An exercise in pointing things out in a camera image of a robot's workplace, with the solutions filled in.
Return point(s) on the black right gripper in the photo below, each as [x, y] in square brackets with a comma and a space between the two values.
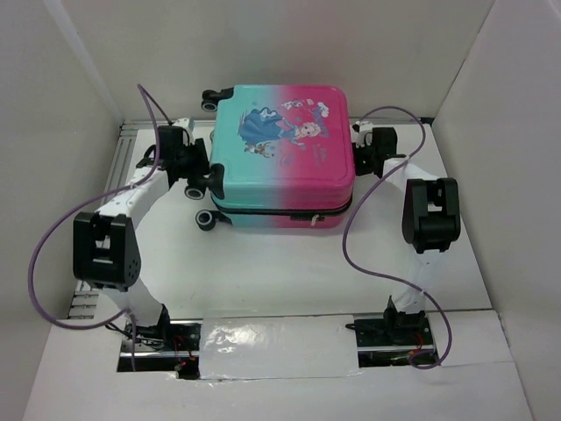
[360, 155]

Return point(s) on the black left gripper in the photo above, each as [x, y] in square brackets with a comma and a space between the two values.
[202, 167]

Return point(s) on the pink hard-shell suitcase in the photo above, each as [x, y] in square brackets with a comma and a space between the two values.
[280, 157]

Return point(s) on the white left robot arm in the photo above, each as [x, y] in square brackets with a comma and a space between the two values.
[105, 249]

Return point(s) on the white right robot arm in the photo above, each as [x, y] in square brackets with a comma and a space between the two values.
[430, 223]

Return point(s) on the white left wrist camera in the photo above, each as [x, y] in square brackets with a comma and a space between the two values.
[187, 125]

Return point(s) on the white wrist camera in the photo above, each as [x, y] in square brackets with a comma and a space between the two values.
[187, 125]
[362, 133]

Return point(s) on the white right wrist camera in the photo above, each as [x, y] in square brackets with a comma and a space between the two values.
[362, 133]

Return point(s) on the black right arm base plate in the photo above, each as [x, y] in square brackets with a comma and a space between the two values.
[394, 339]

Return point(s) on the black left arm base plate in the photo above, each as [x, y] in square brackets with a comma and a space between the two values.
[177, 352]

